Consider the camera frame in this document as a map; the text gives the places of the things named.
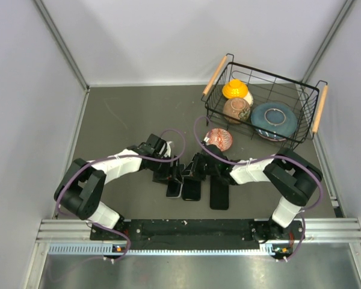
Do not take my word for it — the purple cable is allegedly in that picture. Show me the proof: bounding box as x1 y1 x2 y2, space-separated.
54 129 187 263
193 116 324 263

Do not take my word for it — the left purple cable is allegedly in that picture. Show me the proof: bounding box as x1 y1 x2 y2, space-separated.
54 129 187 263

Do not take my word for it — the black wire basket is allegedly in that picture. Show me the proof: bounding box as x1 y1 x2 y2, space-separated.
202 58 328 149

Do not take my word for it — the grey slotted cable duct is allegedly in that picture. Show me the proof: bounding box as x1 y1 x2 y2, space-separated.
48 240 292 256

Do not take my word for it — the black screen white smartphone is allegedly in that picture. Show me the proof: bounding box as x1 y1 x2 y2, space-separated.
165 181 183 199

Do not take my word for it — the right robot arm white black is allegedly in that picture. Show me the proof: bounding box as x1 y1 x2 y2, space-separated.
182 145 324 238

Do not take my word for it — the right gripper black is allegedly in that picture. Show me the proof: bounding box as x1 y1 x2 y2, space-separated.
180 152 220 181

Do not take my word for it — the purple smartphone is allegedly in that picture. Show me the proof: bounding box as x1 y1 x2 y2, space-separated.
182 179 201 201

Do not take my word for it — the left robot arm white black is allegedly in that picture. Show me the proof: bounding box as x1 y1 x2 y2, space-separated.
54 134 180 239

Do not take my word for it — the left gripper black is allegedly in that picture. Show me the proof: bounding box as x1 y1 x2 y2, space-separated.
150 154 182 185

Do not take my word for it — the yellow ribbed bowl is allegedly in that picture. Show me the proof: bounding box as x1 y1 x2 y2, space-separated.
222 79 248 99

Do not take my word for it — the black phone case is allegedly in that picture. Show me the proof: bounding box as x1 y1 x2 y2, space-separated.
181 164 202 201
209 176 229 210

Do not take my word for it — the brown ceramic cup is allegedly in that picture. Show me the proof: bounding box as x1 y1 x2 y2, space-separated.
223 98 251 124

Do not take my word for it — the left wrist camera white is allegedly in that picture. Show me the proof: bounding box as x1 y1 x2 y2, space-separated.
163 141 174 158

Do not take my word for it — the red patterned bowl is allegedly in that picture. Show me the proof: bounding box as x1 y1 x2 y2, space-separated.
205 128 233 152

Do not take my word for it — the white bowl in basket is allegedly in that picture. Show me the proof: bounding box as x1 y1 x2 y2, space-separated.
244 91 254 107

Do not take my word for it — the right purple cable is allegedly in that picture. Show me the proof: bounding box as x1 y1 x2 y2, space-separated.
193 116 324 263

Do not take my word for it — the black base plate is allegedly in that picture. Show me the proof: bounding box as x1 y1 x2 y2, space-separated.
90 219 292 247

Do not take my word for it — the blue ceramic plate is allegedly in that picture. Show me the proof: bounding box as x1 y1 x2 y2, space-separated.
250 102 298 141

